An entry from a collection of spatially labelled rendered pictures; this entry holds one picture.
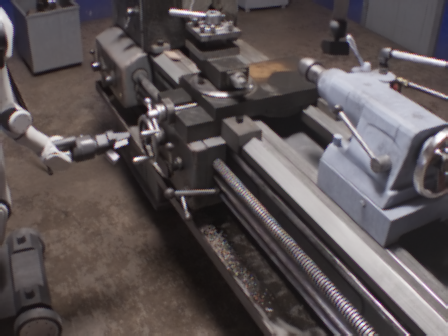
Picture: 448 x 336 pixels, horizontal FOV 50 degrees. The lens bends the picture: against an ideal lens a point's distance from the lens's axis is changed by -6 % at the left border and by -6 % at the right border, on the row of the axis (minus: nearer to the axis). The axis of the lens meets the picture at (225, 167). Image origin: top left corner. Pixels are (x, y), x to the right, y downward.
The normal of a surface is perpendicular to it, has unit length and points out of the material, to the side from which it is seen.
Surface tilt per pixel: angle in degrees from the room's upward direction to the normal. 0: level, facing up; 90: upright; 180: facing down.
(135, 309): 0
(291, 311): 0
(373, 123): 82
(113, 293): 0
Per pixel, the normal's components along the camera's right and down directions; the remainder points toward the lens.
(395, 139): -0.87, 0.12
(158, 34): 0.46, 0.51
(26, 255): 0.04, -0.83
